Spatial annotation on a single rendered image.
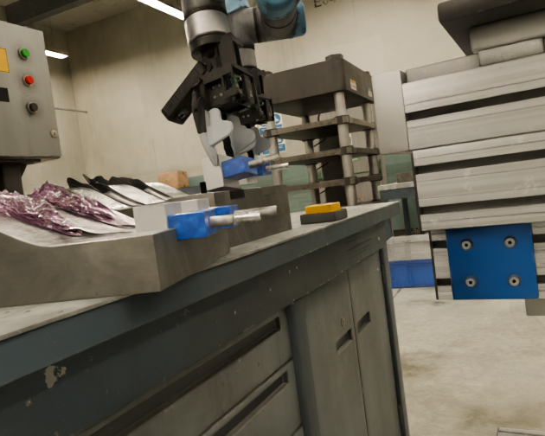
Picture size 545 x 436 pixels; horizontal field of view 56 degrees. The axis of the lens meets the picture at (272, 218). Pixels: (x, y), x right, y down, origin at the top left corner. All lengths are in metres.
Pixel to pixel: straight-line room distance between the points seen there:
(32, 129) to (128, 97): 7.90
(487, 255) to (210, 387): 0.40
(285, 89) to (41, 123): 3.59
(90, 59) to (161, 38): 1.60
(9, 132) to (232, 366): 1.07
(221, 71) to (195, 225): 0.37
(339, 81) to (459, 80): 4.32
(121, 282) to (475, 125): 0.39
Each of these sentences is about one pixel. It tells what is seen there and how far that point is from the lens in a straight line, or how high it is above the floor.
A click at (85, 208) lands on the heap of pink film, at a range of 0.73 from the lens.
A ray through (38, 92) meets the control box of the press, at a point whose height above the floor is 1.27.
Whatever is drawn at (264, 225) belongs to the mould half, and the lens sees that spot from 0.90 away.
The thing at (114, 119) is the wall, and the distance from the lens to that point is 9.73.
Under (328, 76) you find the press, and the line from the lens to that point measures 4.92.
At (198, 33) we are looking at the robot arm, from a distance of 0.89.
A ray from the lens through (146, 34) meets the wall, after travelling 9.46.
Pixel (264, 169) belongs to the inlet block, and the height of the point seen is 0.93.
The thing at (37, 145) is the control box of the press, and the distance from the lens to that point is 1.69.
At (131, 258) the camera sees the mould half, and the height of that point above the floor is 0.83.
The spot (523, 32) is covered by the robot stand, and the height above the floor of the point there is 1.00.
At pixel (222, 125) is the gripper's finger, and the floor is 0.99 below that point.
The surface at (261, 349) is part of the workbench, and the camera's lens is 0.87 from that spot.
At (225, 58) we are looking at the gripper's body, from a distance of 0.87.
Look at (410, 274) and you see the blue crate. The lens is 4.07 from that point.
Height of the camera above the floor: 0.88
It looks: 3 degrees down
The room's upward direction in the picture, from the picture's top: 8 degrees counter-clockwise
